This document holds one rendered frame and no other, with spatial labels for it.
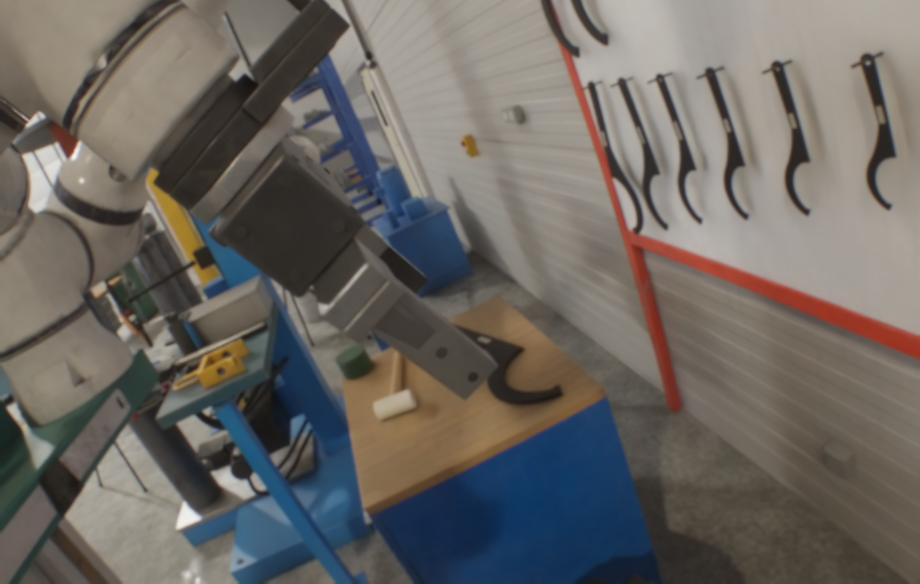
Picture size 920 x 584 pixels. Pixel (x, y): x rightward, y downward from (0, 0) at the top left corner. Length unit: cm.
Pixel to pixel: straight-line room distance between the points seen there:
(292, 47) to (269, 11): 1338
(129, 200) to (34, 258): 18
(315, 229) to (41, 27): 15
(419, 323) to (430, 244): 451
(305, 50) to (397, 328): 14
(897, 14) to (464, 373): 98
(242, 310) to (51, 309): 156
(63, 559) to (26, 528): 32
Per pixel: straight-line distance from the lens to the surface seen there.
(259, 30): 1360
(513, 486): 130
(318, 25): 29
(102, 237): 98
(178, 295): 430
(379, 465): 133
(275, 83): 28
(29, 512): 71
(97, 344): 90
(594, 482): 139
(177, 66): 28
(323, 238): 26
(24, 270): 88
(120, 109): 28
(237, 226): 26
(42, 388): 89
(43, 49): 29
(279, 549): 276
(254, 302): 236
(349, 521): 265
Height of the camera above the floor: 166
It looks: 20 degrees down
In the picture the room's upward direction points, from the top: 24 degrees counter-clockwise
